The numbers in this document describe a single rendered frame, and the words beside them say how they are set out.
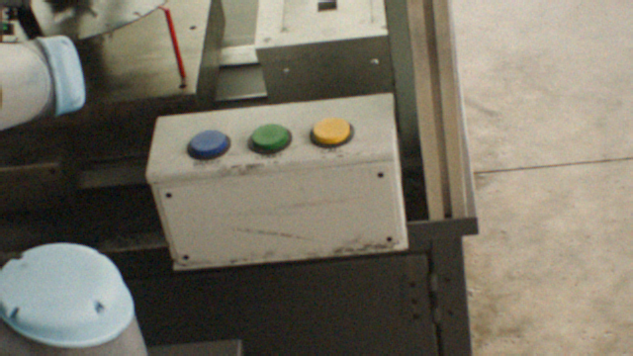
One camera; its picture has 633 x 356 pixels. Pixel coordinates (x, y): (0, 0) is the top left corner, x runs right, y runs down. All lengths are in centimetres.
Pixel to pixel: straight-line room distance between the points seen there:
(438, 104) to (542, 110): 152
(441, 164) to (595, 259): 111
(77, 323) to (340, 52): 57
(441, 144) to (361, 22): 23
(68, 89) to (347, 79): 49
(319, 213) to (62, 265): 35
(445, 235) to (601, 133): 136
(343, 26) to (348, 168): 26
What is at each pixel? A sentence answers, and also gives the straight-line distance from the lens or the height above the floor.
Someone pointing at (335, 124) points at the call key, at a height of 91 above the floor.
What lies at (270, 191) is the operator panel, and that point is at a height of 86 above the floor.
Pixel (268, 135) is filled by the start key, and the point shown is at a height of 91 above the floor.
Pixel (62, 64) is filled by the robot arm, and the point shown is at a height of 112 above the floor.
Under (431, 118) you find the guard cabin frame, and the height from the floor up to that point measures 90.
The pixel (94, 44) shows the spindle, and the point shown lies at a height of 86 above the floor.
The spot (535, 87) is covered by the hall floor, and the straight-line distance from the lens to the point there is 296.
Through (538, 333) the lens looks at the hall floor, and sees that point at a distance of 235.
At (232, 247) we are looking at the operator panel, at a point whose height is 78.
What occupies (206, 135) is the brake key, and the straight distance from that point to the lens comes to 139.
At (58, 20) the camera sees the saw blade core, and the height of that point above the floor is 95.
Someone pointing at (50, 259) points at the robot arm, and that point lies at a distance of 118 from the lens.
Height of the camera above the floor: 172
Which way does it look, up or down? 39 degrees down
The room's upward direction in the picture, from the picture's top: 10 degrees counter-clockwise
